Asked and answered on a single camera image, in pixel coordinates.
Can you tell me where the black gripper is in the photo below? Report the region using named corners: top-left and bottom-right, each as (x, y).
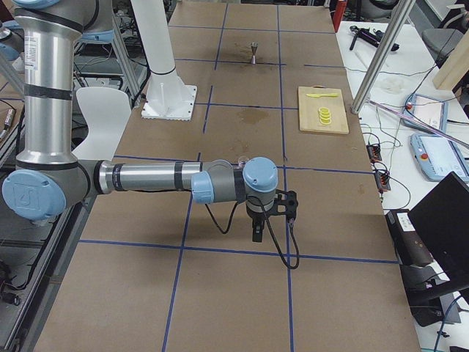
top-left (246, 196), bottom-right (274, 242)

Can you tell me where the white plastic chair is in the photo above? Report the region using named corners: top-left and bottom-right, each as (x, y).
top-left (73, 87), bottom-right (131, 161)

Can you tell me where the yellow plastic knife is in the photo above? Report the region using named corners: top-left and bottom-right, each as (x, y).
top-left (306, 93), bottom-right (339, 98)

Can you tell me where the aluminium frame post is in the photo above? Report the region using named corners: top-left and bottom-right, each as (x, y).
top-left (351, 0), bottom-right (416, 114)

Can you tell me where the upper blue teach pendant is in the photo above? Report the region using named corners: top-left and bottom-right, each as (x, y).
top-left (402, 93), bottom-right (448, 132)

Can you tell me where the lemon slice four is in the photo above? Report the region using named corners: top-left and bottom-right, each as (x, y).
top-left (320, 118), bottom-right (332, 125)

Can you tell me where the lower blue teach pendant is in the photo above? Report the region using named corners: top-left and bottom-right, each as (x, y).
top-left (410, 133), bottom-right (468, 183)

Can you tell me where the blue teach pendant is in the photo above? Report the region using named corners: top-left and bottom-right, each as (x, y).
top-left (410, 133), bottom-right (468, 183)
top-left (402, 93), bottom-right (448, 132)

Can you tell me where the steel double jigger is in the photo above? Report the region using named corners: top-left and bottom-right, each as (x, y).
top-left (251, 42), bottom-right (259, 65)

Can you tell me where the black monitor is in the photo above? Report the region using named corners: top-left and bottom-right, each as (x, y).
top-left (409, 172), bottom-right (468, 279)

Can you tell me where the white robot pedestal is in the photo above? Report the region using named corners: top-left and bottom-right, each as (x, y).
top-left (131, 0), bottom-right (197, 121)

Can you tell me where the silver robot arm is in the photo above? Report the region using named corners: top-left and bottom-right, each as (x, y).
top-left (2, 1), bottom-right (279, 242)

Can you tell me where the wooden cutting board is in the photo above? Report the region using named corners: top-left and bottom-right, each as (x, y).
top-left (298, 87), bottom-right (349, 134)

